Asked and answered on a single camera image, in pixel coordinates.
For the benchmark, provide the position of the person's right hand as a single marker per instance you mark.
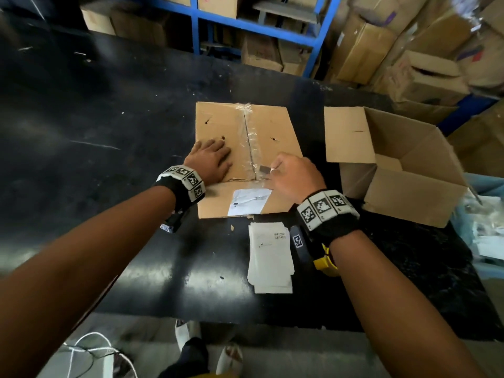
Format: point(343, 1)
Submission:
point(297, 179)

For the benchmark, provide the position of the person's left hand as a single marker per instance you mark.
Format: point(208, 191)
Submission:
point(208, 161)

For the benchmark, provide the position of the small box cutter blade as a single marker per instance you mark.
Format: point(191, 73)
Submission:
point(264, 169)

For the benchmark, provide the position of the worn taped cardboard box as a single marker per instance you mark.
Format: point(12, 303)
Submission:
point(220, 122)

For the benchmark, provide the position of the stack of white label sheets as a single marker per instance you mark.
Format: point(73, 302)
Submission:
point(269, 259)

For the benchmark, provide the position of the small cardboard box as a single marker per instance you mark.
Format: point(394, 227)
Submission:
point(413, 200)

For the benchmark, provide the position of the person's right forearm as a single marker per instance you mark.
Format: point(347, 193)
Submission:
point(397, 311)

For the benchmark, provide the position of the person's left forearm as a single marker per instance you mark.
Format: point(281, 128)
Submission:
point(78, 279)

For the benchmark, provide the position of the person's black trouser leg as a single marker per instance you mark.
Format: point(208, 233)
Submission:
point(189, 360)

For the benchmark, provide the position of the black white marker wristband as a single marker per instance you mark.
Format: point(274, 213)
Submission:
point(327, 216)
point(183, 185)

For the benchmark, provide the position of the white shipping sticker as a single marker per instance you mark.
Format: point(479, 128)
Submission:
point(248, 202)

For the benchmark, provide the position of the yellow tape dispenser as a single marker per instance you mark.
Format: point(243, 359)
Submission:
point(326, 265)

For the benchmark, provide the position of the shelved brown cartons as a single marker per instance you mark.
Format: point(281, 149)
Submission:
point(260, 53)

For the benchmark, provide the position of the blue metal shelf rack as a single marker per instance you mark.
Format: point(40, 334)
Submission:
point(260, 29)

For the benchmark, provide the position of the pile of brown cartons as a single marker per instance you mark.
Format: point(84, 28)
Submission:
point(362, 51)

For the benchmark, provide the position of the grey stool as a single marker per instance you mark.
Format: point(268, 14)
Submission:
point(283, 9)

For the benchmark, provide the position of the white sandal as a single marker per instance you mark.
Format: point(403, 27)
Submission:
point(185, 334)
point(229, 360)

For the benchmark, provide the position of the blue metal beam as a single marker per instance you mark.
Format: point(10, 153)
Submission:
point(466, 114)

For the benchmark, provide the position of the blue waste bin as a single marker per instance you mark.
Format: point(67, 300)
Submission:
point(484, 232)

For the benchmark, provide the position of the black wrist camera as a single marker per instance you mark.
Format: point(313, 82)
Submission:
point(173, 222)
point(299, 244)

